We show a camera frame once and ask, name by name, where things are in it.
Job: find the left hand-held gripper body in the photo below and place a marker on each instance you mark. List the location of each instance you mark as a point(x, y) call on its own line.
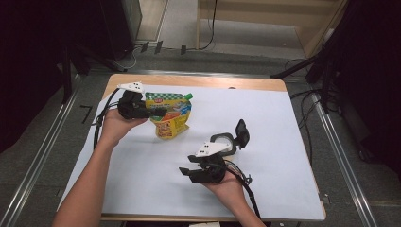
point(130, 105)

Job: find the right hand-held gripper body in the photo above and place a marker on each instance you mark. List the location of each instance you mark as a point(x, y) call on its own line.
point(211, 171)

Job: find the yellow green spout pouch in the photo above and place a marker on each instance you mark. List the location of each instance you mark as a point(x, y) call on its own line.
point(171, 126)

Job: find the person's right hand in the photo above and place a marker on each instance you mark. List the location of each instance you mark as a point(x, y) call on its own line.
point(228, 189)

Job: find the person's left hand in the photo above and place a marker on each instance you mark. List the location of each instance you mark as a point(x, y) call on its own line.
point(115, 127)

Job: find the white paper edge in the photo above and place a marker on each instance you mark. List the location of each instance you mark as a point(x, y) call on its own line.
point(205, 224)

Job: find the white table sheet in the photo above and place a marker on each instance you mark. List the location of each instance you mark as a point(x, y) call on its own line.
point(268, 173)

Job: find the small black floor block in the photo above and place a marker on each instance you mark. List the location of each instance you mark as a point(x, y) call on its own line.
point(158, 47)
point(144, 47)
point(183, 49)

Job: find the metal crossbar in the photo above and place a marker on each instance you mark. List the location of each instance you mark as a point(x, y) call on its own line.
point(205, 73)

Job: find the black stand legs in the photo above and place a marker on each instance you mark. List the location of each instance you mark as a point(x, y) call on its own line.
point(67, 75)

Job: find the black cabinet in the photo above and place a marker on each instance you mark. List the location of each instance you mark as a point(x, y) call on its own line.
point(116, 28)

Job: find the black curtain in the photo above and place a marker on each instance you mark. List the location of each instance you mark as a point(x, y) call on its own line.
point(378, 78)
point(25, 63)

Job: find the black tripod stand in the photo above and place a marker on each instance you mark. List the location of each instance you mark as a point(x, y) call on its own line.
point(293, 67)

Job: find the metal floor rail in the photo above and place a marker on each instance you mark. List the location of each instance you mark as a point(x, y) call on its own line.
point(34, 170)
point(345, 164)

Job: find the wooden frame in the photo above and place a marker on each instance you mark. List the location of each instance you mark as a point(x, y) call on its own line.
point(252, 19)

